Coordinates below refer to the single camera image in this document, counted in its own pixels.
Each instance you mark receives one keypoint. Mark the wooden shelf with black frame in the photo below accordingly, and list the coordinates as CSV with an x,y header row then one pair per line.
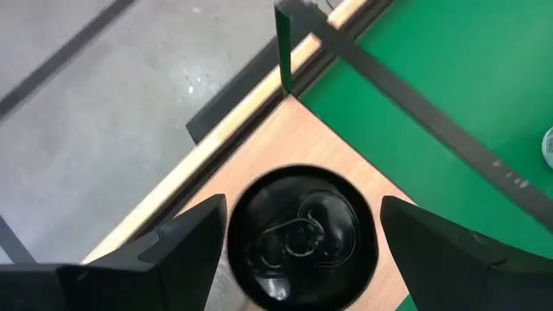
x,y
302,138

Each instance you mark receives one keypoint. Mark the white can yellow print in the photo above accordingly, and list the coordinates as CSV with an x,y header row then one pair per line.
x,y
302,242
548,147

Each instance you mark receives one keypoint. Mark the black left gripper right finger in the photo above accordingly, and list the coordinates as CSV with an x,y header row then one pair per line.
x,y
445,268

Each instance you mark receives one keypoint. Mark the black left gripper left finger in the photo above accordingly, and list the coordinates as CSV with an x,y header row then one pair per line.
x,y
181,268

